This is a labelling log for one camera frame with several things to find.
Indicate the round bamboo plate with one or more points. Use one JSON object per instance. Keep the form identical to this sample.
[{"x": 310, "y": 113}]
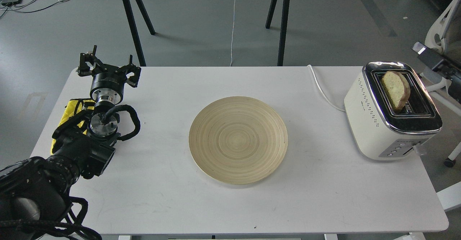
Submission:
[{"x": 238, "y": 140}]

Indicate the slice of bread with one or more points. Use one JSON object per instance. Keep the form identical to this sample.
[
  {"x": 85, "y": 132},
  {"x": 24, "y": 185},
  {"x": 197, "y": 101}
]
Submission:
[{"x": 397, "y": 89}]

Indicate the yellow cloth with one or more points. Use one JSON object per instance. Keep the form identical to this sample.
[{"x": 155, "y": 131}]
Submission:
[{"x": 73, "y": 107}]

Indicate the white two-slot toaster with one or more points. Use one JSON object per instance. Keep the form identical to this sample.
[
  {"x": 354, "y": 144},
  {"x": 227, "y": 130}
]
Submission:
[{"x": 379, "y": 132}]

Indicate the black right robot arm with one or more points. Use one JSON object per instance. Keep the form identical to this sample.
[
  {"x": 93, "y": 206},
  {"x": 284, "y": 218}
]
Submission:
[{"x": 443, "y": 66}]

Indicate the white office chair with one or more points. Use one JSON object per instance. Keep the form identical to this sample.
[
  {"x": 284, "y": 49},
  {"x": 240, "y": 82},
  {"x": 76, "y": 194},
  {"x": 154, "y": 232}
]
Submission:
[{"x": 444, "y": 38}]

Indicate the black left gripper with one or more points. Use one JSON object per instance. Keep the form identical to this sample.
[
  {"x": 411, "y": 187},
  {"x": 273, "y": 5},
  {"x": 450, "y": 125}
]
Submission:
[{"x": 107, "y": 84}]

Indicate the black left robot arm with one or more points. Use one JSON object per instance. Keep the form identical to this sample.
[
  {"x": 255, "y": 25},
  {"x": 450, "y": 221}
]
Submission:
[{"x": 35, "y": 193}]

